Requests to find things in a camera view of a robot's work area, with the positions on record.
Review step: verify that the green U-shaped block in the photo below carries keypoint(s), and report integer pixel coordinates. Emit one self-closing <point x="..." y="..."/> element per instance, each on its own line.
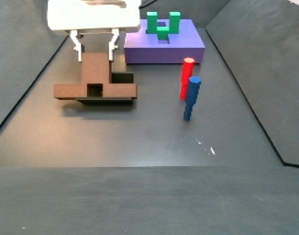
<point x="162" y="31"/>

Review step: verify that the brown T-shaped block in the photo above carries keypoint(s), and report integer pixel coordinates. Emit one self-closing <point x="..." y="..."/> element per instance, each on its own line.
<point x="66" y="91"/>

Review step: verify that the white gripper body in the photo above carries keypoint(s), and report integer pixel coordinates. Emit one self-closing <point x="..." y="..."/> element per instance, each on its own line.
<point x="92" y="16"/>

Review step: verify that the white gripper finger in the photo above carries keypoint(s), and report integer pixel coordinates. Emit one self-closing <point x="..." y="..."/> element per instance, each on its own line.
<point x="112" y="44"/>
<point x="74" y="35"/>

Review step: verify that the purple base block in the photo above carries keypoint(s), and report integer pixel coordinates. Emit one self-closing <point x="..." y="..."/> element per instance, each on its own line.
<point x="144" y="49"/>

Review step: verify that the red peg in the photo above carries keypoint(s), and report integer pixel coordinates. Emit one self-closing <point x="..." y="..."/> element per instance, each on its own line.
<point x="188" y="64"/>

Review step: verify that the black angle fixture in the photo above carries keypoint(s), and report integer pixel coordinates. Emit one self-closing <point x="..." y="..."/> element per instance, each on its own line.
<point x="104" y="85"/>

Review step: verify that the blue peg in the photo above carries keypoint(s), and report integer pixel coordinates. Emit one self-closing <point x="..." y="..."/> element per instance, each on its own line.
<point x="192" y="93"/>

